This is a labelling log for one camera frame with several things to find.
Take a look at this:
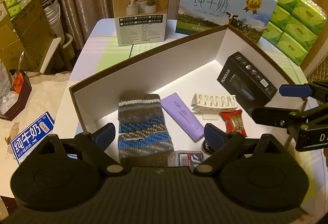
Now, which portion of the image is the crumpled silver bag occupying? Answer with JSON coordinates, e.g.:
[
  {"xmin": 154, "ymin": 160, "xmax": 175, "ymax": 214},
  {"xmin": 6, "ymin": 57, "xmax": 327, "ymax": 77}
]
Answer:
[{"xmin": 0, "ymin": 61, "xmax": 13, "ymax": 115}]

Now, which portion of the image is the dark wooden tray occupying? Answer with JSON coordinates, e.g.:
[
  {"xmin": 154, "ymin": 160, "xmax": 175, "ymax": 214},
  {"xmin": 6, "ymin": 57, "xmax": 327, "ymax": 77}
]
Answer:
[{"xmin": 1, "ymin": 69, "xmax": 32, "ymax": 121}]

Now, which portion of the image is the purple cream tube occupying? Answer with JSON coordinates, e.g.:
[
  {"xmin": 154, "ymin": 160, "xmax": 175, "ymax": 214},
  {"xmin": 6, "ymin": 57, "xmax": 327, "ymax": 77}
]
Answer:
[{"xmin": 161, "ymin": 93, "xmax": 204, "ymax": 142}]

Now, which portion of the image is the green tissue pack stack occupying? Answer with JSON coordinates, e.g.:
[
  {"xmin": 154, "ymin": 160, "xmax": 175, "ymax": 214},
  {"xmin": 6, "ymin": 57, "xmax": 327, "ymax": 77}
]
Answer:
[{"xmin": 262, "ymin": 0, "xmax": 327, "ymax": 65}]

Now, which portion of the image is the blue dental floss box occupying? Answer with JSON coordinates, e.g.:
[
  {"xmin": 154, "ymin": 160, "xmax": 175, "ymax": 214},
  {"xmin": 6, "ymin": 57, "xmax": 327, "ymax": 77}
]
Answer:
[{"xmin": 167, "ymin": 151, "xmax": 204, "ymax": 172}]

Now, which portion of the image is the black shaver box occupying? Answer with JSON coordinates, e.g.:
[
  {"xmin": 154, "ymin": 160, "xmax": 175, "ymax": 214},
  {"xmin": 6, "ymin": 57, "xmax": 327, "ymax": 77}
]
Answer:
[{"xmin": 217, "ymin": 51, "xmax": 277, "ymax": 115}]

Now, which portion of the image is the checked tablecloth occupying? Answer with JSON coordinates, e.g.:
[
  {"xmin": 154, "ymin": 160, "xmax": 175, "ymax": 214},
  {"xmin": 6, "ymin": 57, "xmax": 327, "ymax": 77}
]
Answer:
[{"xmin": 0, "ymin": 18, "xmax": 328, "ymax": 214}]

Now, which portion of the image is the red candy wrapper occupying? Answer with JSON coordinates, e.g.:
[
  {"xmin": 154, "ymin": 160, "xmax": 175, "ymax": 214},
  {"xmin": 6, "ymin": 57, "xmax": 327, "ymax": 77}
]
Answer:
[{"xmin": 220, "ymin": 109, "xmax": 247, "ymax": 137}]

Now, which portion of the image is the quilted chair cushion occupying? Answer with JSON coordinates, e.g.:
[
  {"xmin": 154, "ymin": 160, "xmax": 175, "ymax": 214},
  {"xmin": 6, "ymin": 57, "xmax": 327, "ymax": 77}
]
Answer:
[{"xmin": 306, "ymin": 59, "xmax": 328, "ymax": 82}]

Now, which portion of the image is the brown cardboard carton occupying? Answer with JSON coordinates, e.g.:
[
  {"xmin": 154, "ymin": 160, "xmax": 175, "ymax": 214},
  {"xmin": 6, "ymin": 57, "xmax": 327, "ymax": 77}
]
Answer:
[{"xmin": 1, "ymin": 0, "xmax": 55, "ymax": 72}]

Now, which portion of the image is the white bucket with handle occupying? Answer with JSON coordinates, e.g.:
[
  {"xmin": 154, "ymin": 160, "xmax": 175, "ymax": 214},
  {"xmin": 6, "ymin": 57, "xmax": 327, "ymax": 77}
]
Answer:
[{"xmin": 41, "ymin": 0, "xmax": 73, "ymax": 51}]

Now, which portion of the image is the white hair claw clip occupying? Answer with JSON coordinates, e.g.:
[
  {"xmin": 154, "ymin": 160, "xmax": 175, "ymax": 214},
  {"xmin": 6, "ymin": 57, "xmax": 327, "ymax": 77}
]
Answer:
[{"xmin": 191, "ymin": 93, "xmax": 238, "ymax": 112}]

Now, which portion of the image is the humidifier product box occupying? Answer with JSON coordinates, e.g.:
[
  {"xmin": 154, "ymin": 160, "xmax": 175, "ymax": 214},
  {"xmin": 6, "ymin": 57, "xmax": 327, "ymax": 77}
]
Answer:
[{"xmin": 112, "ymin": 0, "xmax": 169, "ymax": 46}]

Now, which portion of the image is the brown cardboard storage box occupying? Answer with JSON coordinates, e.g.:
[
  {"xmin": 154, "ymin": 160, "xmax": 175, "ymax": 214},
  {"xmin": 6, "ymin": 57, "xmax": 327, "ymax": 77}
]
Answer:
[{"xmin": 70, "ymin": 27, "xmax": 303, "ymax": 152}]

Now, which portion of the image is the blue milk carton box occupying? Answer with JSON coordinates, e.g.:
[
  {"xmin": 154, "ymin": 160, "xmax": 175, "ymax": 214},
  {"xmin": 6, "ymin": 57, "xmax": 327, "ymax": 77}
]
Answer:
[{"xmin": 176, "ymin": 0, "xmax": 277, "ymax": 43}]

